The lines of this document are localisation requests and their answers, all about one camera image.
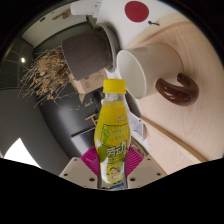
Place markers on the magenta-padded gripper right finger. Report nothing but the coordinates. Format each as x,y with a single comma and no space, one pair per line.
146,170

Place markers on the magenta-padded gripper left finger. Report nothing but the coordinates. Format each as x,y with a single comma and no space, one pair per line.
75,171

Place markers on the long ceiling strip light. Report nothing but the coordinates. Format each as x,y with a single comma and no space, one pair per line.
20,155

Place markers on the white plastic chair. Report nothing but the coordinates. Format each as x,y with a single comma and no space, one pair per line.
85,7

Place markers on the grey plant saucer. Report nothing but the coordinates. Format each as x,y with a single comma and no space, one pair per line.
112,40

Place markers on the open magazine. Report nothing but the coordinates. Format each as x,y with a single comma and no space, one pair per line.
136,125

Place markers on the flat round red coaster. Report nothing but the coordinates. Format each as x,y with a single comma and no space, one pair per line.
136,11

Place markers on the cardboard box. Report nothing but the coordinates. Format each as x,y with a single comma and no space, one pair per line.
90,81

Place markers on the grey pot with dried plant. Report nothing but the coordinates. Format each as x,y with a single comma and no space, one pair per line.
86,53

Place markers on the round ceiling spotlight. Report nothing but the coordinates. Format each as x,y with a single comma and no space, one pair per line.
23,60

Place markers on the light wooden drawing board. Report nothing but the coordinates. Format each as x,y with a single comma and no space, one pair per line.
200,60
163,150

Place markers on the yellow drink bottle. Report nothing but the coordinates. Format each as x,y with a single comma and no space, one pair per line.
111,133

